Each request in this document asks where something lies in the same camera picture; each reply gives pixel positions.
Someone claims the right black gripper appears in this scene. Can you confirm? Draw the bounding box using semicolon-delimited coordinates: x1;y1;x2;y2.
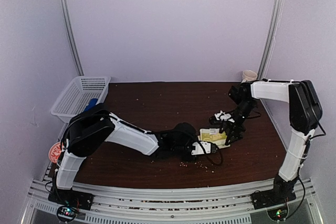
219;100;256;145

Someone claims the yellow green patterned towel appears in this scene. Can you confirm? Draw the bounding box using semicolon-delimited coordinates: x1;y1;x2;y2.
198;129;230;149

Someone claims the blue towel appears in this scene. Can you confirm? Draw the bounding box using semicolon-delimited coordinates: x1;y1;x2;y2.
84;98;98;112

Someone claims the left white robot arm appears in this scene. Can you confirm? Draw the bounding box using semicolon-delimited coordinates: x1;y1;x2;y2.
52;103;206;205

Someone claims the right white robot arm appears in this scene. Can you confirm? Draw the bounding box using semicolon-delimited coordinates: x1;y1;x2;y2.
214;79;322;204

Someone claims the cream ceramic mug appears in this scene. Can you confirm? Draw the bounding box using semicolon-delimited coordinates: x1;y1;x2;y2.
242;70;258;82

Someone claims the white plastic basket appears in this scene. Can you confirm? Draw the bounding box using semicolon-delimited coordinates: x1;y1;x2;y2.
51;76;111;123

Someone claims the red white patterned bowl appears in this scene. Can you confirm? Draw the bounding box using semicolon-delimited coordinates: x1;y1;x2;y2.
48;142;64;164

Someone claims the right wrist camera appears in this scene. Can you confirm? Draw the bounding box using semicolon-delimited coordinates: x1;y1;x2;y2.
209;111;235;125

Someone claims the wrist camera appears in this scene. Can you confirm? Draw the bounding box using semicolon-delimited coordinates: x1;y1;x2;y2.
209;111;235;125
191;141;212;156

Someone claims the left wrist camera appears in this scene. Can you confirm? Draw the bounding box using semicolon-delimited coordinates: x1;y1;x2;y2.
191;141;212;156

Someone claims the left black cable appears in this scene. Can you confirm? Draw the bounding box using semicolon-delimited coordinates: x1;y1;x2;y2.
59;111;224;167

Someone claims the black cable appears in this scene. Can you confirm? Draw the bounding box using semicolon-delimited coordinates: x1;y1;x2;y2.
59;111;224;167
244;103;328;218

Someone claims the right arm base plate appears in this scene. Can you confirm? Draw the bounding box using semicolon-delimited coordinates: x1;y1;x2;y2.
251;189;296;210

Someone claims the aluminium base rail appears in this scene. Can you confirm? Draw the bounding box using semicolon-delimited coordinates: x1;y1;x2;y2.
19;178;326;223

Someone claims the right black cable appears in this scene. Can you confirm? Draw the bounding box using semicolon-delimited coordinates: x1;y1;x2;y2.
244;103;328;218

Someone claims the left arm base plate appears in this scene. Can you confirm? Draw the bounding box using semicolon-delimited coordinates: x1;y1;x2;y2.
48;188;94;210

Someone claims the right aluminium frame post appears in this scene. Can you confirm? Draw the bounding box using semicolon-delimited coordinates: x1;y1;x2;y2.
258;0;284;79

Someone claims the aluminium frame post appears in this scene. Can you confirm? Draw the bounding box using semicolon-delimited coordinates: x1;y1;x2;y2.
60;0;84;76
258;0;284;79

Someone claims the left aluminium frame post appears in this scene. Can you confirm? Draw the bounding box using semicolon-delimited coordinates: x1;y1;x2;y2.
60;0;84;76

